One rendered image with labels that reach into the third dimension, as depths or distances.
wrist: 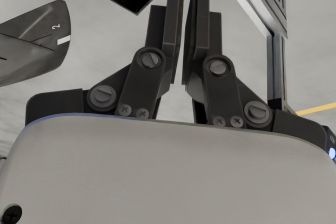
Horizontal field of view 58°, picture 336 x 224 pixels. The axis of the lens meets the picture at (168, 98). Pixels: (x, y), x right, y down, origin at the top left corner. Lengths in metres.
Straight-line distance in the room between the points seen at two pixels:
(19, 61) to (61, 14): 0.26
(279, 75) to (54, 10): 0.47
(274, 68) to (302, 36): 1.48
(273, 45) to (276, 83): 0.11
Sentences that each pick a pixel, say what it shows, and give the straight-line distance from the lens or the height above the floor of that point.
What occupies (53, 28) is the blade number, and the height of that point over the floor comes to 0.95.
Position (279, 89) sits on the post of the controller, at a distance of 0.66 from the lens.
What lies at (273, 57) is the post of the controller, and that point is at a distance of 0.71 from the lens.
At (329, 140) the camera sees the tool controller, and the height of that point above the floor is 1.10.
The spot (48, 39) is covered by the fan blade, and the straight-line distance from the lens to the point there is 0.70.
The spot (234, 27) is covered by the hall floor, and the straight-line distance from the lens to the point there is 2.06.
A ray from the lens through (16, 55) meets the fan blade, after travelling 0.41.
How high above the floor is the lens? 1.32
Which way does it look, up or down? 26 degrees down
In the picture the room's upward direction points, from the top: 171 degrees counter-clockwise
